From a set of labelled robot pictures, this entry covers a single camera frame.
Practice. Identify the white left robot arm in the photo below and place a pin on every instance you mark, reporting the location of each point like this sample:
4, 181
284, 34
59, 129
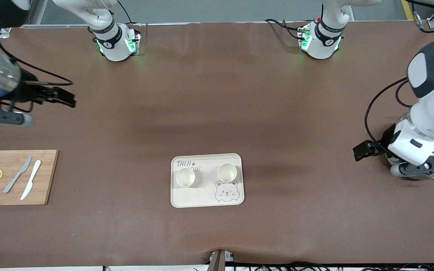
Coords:
433, 113

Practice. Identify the white plastic knife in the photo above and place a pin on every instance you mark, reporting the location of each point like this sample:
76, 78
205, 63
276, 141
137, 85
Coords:
32, 177

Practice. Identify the grey plastic knife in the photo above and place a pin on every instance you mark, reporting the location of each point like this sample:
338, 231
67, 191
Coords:
17, 175

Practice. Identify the aluminium frame rail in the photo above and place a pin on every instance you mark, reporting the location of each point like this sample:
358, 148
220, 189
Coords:
51, 25

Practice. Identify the cream bear print tray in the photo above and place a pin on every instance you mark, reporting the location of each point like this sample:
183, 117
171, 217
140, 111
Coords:
205, 195

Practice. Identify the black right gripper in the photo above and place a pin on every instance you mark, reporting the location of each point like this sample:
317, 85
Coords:
28, 93

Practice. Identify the white plastic cup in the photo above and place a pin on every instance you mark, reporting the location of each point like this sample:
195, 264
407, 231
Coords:
227, 172
185, 177

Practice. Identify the bamboo cutting board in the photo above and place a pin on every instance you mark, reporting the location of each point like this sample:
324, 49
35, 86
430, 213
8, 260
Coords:
47, 180

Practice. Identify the small grey box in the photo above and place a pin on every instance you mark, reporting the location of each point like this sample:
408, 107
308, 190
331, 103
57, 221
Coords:
229, 257

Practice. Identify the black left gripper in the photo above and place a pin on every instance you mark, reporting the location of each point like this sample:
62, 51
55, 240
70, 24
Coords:
384, 141

